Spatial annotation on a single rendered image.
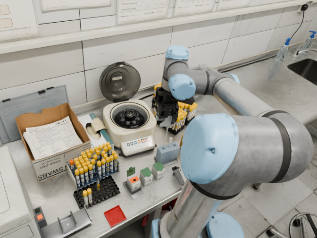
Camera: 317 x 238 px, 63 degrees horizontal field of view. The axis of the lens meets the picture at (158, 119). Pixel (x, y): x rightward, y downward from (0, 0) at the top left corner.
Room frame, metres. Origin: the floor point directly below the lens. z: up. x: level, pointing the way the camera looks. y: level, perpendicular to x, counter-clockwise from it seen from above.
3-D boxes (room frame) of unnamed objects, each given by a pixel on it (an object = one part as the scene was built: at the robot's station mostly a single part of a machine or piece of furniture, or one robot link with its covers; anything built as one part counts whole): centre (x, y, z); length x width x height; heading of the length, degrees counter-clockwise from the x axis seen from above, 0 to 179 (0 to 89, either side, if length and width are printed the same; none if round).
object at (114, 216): (0.48, 0.11, 0.88); 0.07 x 0.07 x 0.01; 40
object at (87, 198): (0.56, 0.20, 0.93); 0.17 x 0.09 x 0.11; 130
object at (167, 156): (0.80, -0.07, 0.92); 0.10 x 0.07 x 0.10; 122
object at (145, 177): (0.66, 0.01, 0.91); 0.05 x 0.04 x 0.07; 40
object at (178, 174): (0.72, -0.15, 0.92); 0.13 x 0.07 x 0.08; 40
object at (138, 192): (0.61, 0.06, 0.89); 0.09 x 0.05 x 0.04; 41
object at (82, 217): (0.38, 0.28, 0.92); 0.21 x 0.07 x 0.05; 130
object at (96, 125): (0.85, 0.30, 0.92); 0.24 x 0.12 x 0.10; 40
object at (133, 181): (0.61, 0.06, 0.92); 0.05 x 0.04 x 0.06; 41
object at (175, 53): (0.77, -0.03, 1.43); 0.09 x 0.08 x 0.11; 12
